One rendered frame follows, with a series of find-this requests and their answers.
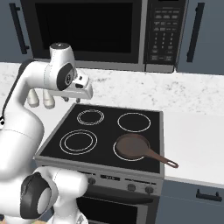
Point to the black glass oven door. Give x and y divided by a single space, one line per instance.
116 213

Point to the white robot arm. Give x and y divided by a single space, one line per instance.
17 140

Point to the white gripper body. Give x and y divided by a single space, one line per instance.
83 93

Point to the black glass hob stove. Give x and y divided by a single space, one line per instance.
105 145

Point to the black stove knob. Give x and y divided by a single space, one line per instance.
131 187
149 190
91 181

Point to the black and steel microwave oven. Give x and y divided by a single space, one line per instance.
87 29

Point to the grey-blue drawer front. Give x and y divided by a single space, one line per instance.
186 210

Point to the grey-blue cupboard door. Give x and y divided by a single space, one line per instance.
7 35
211 35

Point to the brown frying pan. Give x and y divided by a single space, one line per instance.
132 145

